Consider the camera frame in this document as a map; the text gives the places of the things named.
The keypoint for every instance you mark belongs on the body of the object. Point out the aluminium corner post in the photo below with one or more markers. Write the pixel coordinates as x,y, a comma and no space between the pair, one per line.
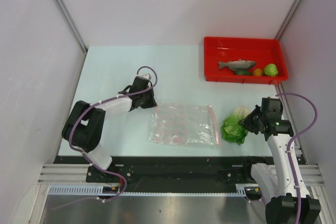
60,4
289,16

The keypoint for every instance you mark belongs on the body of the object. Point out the right aluminium corner post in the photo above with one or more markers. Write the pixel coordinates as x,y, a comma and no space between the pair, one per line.
289,16

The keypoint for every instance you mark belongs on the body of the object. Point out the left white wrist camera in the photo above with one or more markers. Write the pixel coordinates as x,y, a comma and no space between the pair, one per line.
146,76

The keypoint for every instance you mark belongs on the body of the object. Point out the dark green fake avocado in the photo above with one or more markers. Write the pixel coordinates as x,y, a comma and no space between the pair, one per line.
243,73

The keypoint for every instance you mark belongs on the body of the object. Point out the green fake lettuce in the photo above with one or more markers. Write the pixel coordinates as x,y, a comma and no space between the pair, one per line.
231,130

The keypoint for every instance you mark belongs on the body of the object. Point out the grey fake fish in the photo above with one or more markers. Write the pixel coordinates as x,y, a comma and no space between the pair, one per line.
237,65

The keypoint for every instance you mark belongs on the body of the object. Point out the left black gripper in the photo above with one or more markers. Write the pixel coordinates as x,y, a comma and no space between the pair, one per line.
152,103

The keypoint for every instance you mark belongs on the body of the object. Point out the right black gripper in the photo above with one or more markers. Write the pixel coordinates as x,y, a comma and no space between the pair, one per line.
247,121

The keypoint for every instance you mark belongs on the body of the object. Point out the clear zip top bag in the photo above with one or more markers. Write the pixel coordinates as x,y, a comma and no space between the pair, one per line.
184,125

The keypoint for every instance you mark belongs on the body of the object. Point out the green fake lime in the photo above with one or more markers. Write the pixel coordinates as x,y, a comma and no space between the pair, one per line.
270,70

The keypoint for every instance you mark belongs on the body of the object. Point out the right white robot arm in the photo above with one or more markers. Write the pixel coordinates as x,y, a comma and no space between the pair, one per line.
284,192

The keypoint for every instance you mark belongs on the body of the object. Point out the left aluminium corner post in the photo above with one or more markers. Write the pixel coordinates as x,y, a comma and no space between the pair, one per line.
60,4

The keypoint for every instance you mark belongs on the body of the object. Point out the orange fake fruit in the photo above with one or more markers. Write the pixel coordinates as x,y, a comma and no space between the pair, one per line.
258,73

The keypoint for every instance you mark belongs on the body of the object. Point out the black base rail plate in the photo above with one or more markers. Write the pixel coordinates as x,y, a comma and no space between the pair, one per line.
223,170

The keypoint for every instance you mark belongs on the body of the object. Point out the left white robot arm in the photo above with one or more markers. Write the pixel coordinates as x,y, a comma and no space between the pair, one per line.
84,126

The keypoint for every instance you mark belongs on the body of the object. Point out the red plastic tray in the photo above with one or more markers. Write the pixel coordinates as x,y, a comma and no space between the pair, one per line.
262,51

